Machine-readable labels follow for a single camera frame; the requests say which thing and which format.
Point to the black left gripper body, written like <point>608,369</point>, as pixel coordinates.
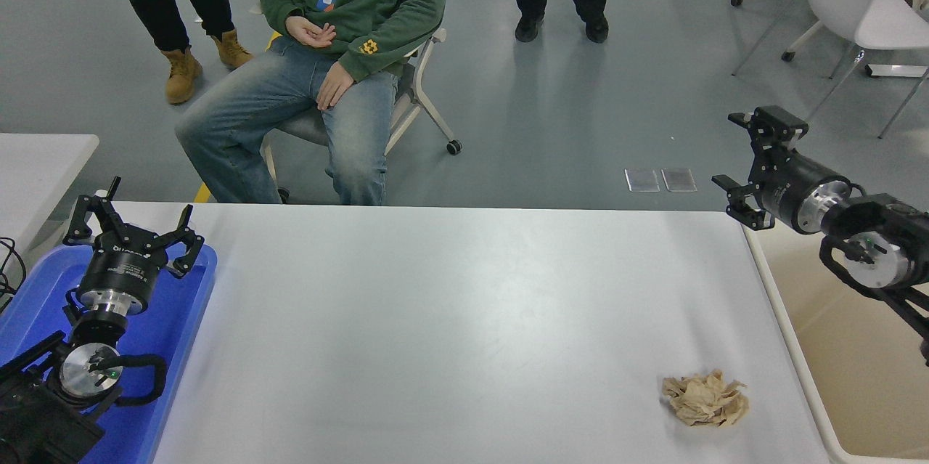
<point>120,271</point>

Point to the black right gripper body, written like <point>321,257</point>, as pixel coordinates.
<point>784,188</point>

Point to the tan paper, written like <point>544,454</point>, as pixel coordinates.
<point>704,399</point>

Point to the person's left hand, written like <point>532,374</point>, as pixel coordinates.
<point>334,86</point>

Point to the person's right hand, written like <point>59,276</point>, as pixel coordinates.
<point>308,32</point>

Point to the metal floor plate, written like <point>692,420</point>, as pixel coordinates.
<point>642,180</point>
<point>679,179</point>

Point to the blue plastic tray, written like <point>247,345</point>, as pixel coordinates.
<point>181,319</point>

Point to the white side table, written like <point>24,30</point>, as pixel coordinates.
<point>36,173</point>

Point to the white table foot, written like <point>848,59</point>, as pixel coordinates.
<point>896,70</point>

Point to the large pale plastic bin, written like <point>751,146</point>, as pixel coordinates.
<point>871,391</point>

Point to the grey office chair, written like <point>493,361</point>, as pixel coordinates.
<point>417,97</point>

